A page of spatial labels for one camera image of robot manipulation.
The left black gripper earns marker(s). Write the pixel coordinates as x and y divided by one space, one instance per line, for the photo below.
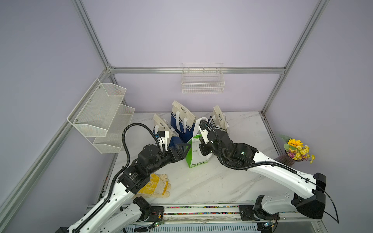
180 156

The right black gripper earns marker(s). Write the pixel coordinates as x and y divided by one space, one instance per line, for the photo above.
204 147

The green white takeout bag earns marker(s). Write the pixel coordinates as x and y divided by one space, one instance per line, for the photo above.
196 158

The blue beige tote bag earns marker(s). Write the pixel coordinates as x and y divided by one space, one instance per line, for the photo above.
183 121
160 124
217 119

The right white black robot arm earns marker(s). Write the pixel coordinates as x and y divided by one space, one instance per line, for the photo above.
307 194

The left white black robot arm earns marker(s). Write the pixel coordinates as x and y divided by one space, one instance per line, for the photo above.
119 207

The white two-tier mesh shelf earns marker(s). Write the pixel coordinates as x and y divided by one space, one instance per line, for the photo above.
101 116

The sunflower bouquet in vase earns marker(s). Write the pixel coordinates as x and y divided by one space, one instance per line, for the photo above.
295 151

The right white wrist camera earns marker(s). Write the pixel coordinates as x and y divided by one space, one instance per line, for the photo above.
204 132

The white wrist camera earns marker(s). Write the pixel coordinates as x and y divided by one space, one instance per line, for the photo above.
163 139
204 132

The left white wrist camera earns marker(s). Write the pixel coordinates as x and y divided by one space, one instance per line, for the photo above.
163 139

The white wire wall basket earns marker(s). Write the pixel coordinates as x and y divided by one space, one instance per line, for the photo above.
202 78

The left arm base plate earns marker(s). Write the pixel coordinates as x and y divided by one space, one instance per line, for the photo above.
152 215

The front aluminium rail beam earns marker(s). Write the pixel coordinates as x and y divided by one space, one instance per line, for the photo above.
222 218

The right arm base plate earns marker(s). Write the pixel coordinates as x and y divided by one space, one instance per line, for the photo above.
255 213

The aluminium frame rails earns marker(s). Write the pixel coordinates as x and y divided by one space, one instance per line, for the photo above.
18 196

